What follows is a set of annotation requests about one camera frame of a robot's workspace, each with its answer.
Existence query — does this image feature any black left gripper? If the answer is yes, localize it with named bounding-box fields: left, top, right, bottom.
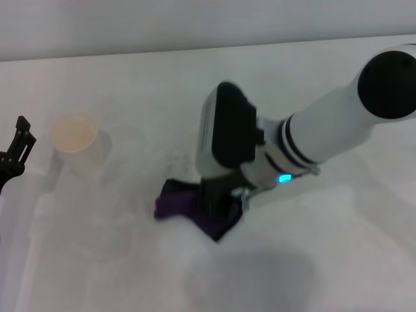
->
left=0, top=115, right=38, bottom=196

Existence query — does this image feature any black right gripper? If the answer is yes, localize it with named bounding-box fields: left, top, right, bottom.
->
left=198, top=174, right=248, bottom=226

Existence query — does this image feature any purple rag with black trim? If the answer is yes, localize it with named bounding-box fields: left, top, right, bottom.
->
left=153, top=177, right=244, bottom=243

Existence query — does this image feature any white paper cup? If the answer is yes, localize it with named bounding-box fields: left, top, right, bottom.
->
left=47, top=111, right=112, bottom=178

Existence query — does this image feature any silver wrist mount bracket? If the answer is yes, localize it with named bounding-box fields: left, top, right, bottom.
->
left=231, top=187, right=253, bottom=213

